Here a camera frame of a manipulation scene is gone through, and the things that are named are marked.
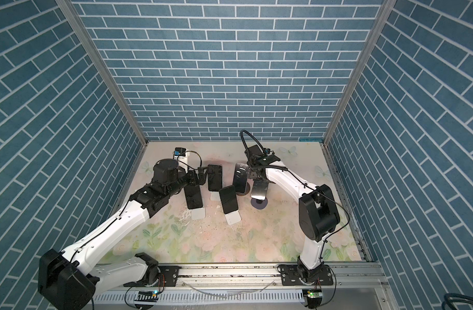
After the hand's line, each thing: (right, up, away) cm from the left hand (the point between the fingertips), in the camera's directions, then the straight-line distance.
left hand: (205, 168), depth 78 cm
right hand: (+24, -4, +14) cm, 28 cm away
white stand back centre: (+1, -15, +18) cm, 23 cm away
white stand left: (-6, -22, +12) cm, 26 cm away
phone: (+23, -10, +12) cm, 28 cm away
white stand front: (+11, -23, +11) cm, 28 cm away
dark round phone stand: (+17, -12, +16) cm, 26 cm away
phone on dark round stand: (+14, -6, +15) cm, 22 cm away
